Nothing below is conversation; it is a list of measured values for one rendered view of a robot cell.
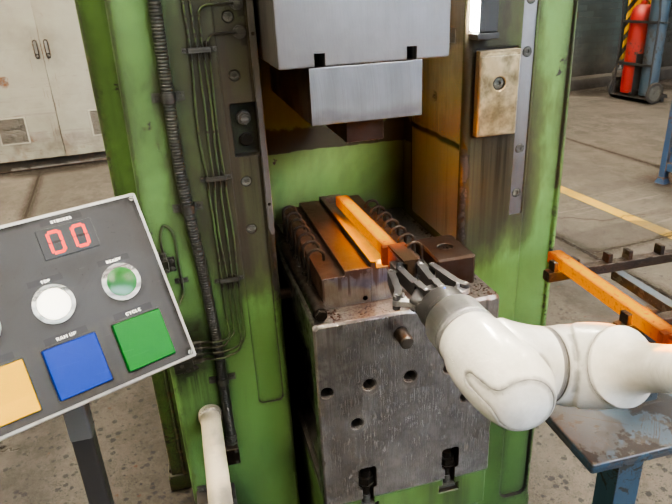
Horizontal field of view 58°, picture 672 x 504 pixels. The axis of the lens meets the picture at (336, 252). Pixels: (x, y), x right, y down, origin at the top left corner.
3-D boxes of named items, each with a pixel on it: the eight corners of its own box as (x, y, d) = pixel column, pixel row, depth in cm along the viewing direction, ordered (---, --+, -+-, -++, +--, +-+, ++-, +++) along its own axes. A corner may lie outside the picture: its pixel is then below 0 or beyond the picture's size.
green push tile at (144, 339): (176, 352, 93) (159, 307, 93) (129, 372, 90) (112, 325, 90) (172, 353, 95) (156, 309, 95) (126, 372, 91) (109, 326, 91)
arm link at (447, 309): (497, 360, 86) (477, 339, 91) (501, 304, 82) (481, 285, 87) (437, 372, 84) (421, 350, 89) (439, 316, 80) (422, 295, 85)
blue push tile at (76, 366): (114, 379, 88) (95, 331, 88) (61, 401, 84) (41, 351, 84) (111, 380, 89) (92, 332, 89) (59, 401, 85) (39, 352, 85)
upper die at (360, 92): (422, 115, 107) (422, 59, 103) (311, 126, 102) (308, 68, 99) (354, 83, 144) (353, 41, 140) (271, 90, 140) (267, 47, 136)
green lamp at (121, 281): (139, 296, 92) (134, 270, 90) (107, 301, 91) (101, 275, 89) (140, 287, 95) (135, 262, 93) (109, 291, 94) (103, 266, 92)
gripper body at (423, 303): (423, 346, 88) (401, 315, 97) (476, 335, 90) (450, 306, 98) (424, 301, 85) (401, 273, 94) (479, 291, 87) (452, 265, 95)
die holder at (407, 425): (488, 469, 137) (500, 294, 119) (325, 509, 129) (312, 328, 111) (400, 342, 187) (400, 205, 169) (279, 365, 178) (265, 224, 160)
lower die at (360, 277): (420, 293, 121) (420, 254, 118) (323, 309, 117) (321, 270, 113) (359, 222, 158) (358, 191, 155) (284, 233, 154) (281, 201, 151)
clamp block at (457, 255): (475, 283, 124) (477, 254, 121) (437, 290, 122) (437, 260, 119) (450, 260, 134) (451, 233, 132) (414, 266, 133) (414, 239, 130)
